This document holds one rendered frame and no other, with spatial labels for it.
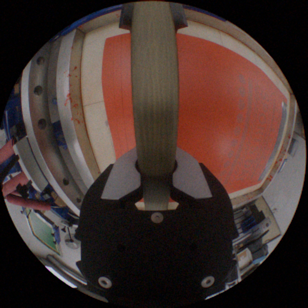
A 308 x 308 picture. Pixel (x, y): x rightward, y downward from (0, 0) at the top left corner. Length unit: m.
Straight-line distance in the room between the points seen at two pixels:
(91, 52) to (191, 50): 0.18
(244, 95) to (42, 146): 0.41
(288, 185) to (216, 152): 3.70
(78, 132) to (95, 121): 0.04
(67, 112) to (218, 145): 0.29
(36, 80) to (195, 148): 0.34
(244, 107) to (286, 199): 3.79
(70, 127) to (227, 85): 0.29
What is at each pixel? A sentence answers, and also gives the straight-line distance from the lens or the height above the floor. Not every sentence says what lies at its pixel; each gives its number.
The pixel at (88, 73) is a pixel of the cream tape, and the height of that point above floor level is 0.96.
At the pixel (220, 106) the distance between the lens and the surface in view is 0.20.
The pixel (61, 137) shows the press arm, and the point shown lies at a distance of 0.36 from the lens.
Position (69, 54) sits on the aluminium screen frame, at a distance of 0.22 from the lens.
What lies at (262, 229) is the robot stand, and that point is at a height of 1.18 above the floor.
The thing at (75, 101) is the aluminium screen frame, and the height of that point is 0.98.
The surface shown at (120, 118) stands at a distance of 0.18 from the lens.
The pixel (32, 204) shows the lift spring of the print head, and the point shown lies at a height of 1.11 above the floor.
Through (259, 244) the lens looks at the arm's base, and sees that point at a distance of 1.06.
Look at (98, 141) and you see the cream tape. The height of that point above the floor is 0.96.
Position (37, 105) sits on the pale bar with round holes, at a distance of 0.23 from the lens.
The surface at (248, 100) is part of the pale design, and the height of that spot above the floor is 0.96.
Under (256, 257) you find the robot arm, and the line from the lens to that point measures 1.09.
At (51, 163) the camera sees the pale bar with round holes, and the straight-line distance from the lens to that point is 0.24.
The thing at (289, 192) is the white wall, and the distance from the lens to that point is 3.88.
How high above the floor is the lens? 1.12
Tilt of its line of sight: 59 degrees down
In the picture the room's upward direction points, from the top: 177 degrees counter-clockwise
